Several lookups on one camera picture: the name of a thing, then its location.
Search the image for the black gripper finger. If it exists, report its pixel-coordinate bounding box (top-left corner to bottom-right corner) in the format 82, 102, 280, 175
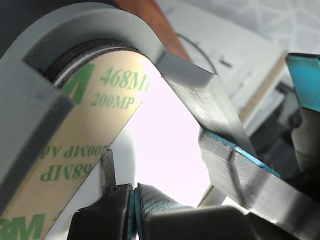
69, 183, 133, 240
134, 183, 201, 240

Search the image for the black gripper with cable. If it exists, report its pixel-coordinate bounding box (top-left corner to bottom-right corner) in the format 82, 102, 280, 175
199, 51, 320, 240

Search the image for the tan 3M protective film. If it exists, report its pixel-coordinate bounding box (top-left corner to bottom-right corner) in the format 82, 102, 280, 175
0, 49, 153, 240

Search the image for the grey 3D-printed fixture stand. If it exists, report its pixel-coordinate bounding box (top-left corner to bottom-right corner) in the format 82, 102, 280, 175
0, 1, 258, 211

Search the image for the brown wooden board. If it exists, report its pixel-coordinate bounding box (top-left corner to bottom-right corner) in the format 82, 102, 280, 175
113, 0, 192, 63

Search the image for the thin black cable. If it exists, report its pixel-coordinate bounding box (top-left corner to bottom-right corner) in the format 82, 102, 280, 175
176, 31, 219, 76

